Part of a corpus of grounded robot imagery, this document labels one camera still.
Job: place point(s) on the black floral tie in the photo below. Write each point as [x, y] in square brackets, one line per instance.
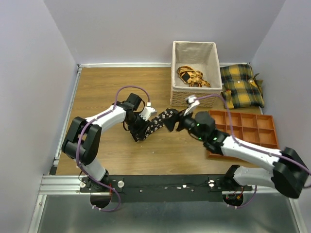
[155, 124]

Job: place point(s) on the wicker basket with liner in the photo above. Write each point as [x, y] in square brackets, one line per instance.
[202, 56]

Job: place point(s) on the aluminium frame rail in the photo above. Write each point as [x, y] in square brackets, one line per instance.
[70, 185]

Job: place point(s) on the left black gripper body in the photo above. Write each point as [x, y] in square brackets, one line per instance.
[137, 124]

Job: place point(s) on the orange compartment tray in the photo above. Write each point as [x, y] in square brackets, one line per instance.
[252, 128]

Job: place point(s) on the orange patterned tie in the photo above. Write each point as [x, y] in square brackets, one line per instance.
[192, 77]

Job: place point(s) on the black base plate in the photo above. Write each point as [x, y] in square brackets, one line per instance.
[161, 188]

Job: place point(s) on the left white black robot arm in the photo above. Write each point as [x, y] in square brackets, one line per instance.
[82, 140]

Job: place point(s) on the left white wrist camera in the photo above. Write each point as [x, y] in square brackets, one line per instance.
[148, 111]

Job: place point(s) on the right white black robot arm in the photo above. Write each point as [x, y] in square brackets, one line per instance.
[282, 170]

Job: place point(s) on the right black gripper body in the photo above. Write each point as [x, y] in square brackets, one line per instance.
[189, 123]

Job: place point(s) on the yellow plaid shirt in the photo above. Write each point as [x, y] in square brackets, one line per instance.
[241, 88]

